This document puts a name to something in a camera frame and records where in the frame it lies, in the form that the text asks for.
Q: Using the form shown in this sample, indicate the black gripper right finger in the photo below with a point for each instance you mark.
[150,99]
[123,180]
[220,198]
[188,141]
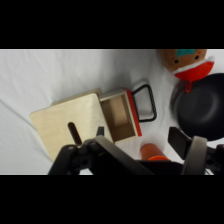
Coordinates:
[195,153]

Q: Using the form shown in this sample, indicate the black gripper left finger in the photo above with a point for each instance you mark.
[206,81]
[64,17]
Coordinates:
[100,156]

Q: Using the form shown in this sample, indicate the wooden drawer with red front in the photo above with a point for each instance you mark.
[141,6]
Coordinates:
[120,116]

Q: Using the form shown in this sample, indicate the light wooden drawer cabinet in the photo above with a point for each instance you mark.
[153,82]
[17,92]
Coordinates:
[71,115]

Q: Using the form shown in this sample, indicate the orange cylindrical cup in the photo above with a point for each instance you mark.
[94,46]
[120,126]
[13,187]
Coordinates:
[152,151]

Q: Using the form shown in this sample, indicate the black round bowl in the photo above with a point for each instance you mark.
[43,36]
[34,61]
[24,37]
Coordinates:
[203,106]

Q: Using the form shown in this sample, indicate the brown plush toy red scarf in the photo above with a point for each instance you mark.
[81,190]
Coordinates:
[188,63]

